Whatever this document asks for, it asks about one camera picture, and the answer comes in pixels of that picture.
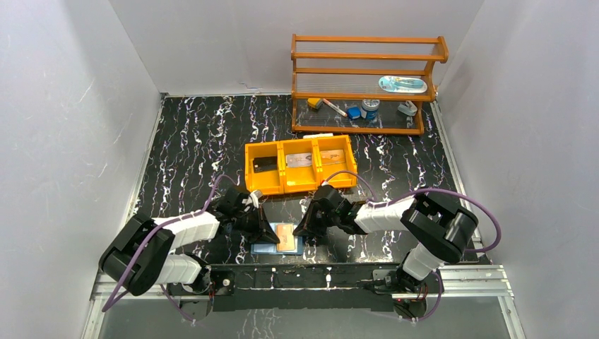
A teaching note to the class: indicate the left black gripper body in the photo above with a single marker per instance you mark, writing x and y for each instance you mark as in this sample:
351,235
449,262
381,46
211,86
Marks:
250,219

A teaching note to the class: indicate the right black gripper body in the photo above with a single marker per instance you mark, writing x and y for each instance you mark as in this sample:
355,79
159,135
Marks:
332,219

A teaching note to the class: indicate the orange credit card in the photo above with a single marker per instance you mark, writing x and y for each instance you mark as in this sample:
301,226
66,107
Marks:
332,157
288,242

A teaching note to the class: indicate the blue card holder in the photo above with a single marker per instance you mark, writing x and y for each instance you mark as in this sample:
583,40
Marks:
270,249

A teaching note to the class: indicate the yellow three-compartment bin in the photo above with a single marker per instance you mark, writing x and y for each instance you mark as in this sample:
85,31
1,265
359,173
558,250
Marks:
294,180

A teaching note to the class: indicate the orange wooden shelf rack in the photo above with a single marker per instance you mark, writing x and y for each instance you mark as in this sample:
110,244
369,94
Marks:
346,70

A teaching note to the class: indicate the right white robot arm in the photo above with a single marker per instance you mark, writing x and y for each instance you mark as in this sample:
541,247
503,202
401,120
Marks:
441,225

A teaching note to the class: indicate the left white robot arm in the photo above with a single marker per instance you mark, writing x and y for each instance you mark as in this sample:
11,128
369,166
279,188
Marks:
143,253

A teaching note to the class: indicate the black credit card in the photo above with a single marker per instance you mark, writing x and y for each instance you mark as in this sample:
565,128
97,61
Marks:
265,164

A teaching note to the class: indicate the silver credit card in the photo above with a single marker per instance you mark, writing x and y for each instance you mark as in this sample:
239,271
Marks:
298,160

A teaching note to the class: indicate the white rectangular box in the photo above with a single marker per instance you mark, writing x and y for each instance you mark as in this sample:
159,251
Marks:
318,135

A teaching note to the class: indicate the blue small box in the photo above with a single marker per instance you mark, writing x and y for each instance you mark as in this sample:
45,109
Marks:
354,112

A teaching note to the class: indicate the white marker pen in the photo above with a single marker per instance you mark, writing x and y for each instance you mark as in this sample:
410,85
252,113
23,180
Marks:
335,107

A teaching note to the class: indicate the yellow sponge block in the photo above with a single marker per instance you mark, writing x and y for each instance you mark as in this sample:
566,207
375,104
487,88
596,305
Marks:
314,103

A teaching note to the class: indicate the grey tape dispenser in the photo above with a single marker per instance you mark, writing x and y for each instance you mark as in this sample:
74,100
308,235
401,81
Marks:
408,108

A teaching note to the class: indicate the blue blister pack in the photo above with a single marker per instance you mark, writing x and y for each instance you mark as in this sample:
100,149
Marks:
401,84

